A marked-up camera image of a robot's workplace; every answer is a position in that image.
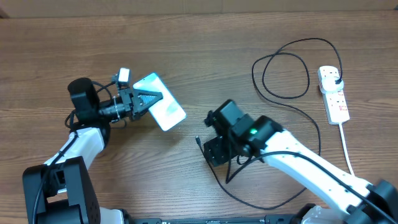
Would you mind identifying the smartphone with teal screen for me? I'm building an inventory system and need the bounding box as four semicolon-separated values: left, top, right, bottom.
132;73;187;131

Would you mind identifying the black usb charging cable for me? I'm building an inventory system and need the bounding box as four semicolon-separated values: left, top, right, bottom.
195;37;344;210

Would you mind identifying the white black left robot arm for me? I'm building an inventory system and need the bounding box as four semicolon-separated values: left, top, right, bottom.
22;78;163;224

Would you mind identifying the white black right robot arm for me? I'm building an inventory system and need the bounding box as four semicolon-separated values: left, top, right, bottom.
203;100;397;223

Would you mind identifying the white charger plug adapter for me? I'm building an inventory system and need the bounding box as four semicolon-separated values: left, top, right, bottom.
320;77;344;94

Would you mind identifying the white power strip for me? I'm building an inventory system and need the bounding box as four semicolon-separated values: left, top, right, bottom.
317;65;351;125

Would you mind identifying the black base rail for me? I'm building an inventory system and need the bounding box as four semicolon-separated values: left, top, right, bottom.
122;208;310;224

